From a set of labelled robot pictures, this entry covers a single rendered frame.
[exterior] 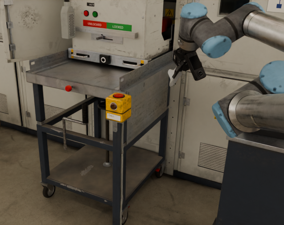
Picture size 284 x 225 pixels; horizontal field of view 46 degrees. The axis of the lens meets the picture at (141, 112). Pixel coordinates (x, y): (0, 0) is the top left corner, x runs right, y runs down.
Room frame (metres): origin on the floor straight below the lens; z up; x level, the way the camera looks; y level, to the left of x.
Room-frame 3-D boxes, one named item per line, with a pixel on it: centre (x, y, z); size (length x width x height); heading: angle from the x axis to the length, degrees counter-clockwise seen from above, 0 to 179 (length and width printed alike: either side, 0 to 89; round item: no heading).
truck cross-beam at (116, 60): (1.95, 0.21, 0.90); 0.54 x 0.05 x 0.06; 65
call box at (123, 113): (1.30, 0.10, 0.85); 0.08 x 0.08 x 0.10; 65
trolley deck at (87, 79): (1.94, 0.22, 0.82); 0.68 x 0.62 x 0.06; 155
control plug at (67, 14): (1.96, 0.44, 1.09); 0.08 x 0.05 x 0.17; 155
